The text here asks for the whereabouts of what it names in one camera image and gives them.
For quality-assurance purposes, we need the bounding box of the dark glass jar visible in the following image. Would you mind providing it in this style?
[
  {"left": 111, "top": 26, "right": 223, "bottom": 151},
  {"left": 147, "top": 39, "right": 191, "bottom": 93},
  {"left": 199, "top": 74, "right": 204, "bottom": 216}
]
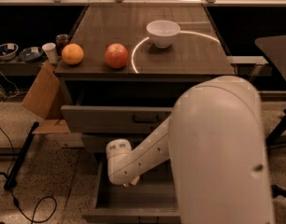
[{"left": 55, "top": 34, "right": 69, "bottom": 53}]

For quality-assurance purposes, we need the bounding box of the white paper cup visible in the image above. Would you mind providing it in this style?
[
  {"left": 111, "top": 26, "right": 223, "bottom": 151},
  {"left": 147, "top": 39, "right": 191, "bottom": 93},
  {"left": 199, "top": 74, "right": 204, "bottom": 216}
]
[{"left": 42, "top": 43, "right": 58, "bottom": 63}]

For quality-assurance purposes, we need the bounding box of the grey top drawer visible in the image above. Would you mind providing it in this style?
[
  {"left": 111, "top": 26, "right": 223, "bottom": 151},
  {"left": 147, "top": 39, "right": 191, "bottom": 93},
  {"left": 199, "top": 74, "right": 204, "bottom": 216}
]
[{"left": 61, "top": 81, "right": 212, "bottom": 134}]

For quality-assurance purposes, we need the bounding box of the metal bowl on shelf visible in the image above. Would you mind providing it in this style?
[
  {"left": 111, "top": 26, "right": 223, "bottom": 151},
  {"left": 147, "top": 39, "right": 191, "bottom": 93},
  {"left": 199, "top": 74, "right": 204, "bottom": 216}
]
[{"left": 0, "top": 43, "right": 19, "bottom": 61}]

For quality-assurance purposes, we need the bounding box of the grey drawer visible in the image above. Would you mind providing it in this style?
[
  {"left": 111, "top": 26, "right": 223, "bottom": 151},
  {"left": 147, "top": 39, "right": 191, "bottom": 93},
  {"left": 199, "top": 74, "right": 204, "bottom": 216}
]
[
  {"left": 81, "top": 133, "right": 147, "bottom": 153},
  {"left": 61, "top": 81, "right": 212, "bottom": 134},
  {"left": 83, "top": 156, "right": 180, "bottom": 224}
]

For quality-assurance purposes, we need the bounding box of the white ceramic bowl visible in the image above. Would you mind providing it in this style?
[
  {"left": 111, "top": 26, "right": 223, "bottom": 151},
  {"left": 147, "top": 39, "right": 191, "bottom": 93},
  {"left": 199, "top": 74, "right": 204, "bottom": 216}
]
[{"left": 146, "top": 20, "right": 180, "bottom": 49}]

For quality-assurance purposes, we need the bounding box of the dark side table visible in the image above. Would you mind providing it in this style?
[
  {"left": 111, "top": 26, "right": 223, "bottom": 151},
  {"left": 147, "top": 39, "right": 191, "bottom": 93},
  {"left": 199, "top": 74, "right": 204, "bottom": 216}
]
[{"left": 255, "top": 35, "right": 286, "bottom": 147}]

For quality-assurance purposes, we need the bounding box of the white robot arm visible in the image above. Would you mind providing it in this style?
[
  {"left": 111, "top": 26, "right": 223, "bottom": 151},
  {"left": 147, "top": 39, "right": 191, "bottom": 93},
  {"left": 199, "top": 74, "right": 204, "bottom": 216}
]
[{"left": 107, "top": 76, "right": 275, "bottom": 224}]

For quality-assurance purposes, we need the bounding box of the black stand leg left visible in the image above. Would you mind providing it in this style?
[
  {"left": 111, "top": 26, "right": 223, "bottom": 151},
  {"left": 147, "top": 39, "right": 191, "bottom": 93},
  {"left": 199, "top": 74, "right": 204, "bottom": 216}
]
[{"left": 4, "top": 122, "right": 39, "bottom": 190}]

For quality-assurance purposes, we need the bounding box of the grey bottom drawer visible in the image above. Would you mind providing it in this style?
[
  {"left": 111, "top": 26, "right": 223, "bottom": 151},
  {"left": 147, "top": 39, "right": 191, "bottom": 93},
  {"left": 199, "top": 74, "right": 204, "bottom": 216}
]
[{"left": 83, "top": 156, "right": 180, "bottom": 224}]

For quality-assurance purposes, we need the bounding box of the blue bowl on shelf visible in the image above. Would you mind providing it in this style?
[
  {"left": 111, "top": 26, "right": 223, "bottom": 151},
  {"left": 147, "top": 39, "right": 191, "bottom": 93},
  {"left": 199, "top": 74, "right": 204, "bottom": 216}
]
[{"left": 19, "top": 47, "right": 43, "bottom": 63}]

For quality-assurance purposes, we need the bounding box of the grey middle drawer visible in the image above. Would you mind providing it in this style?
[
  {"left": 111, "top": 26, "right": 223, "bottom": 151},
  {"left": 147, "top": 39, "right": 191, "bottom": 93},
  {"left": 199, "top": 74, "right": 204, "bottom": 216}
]
[{"left": 81, "top": 133, "right": 147, "bottom": 153}]

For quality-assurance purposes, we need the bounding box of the brown cardboard box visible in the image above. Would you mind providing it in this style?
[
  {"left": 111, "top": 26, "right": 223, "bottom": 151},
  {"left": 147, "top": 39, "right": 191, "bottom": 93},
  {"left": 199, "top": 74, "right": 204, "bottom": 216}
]
[{"left": 22, "top": 62, "right": 70, "bottom": 134}]

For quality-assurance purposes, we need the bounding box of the grey drawer cabinet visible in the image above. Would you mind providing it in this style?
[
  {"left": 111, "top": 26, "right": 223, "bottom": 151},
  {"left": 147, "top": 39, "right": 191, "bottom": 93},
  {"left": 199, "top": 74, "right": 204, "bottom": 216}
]
[{"left": 54, "top": 3, "right": 236, "bottom": 161}]

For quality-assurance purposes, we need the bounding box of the orange fruit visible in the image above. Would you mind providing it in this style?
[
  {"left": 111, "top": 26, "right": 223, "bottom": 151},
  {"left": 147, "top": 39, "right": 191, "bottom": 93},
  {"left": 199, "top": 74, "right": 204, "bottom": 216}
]
[{"left": 62, "top": 44, "right": 84, "bottom": 65}]

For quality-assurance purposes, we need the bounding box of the red apple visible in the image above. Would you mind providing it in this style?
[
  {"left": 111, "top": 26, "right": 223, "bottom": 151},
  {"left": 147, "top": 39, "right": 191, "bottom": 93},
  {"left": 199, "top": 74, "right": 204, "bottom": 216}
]
[{"left": 105, "top": 43, "right": 128, "bottom": 69}]

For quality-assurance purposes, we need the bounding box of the black floor cable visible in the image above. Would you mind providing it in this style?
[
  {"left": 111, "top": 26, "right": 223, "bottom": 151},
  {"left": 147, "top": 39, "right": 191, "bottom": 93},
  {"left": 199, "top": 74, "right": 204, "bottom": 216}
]
[{"left": 0, "top": 115, "right": 58, "bottom": 224}]

